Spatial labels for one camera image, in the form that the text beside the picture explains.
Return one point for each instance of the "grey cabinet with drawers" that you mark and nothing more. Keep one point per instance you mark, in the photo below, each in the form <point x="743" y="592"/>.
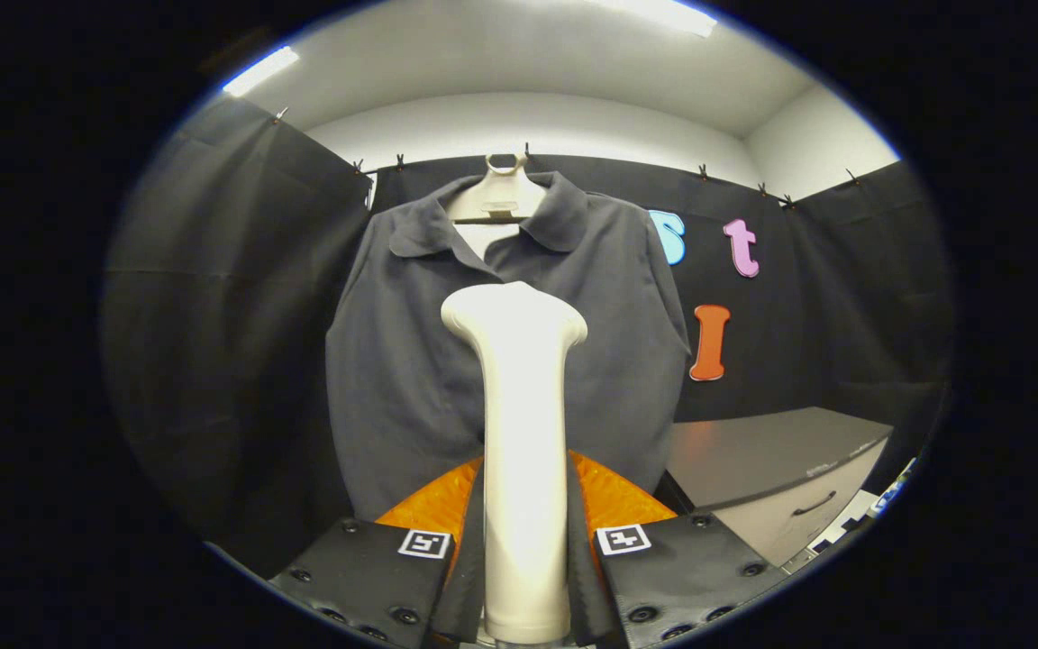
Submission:
<point x="771" y="451"/>

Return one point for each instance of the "large ceiling light panel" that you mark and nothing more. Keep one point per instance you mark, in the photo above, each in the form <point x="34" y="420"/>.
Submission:
<point x="663" y="13"/>

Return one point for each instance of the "narrow ceiling light panel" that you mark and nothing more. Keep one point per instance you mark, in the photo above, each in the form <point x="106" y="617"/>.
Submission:
<point x="259" y="72"/>

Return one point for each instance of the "white garment steamer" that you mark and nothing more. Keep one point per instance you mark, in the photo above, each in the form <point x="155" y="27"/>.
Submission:
<point x="523" y="433"/>

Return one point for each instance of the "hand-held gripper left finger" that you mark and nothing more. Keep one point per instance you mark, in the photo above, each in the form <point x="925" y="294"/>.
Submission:
<point x="472" y="586"/>

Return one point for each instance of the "dark grey button shirt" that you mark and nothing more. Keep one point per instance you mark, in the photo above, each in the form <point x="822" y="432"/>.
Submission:
<point x="393" y="379"/>

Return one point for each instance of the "cream plastic clothes hanger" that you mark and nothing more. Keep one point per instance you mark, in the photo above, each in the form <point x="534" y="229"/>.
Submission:
<point x="496" y="194"/>

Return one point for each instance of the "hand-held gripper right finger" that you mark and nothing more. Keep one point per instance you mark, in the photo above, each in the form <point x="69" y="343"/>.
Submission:
<point x="584" y="586"/>

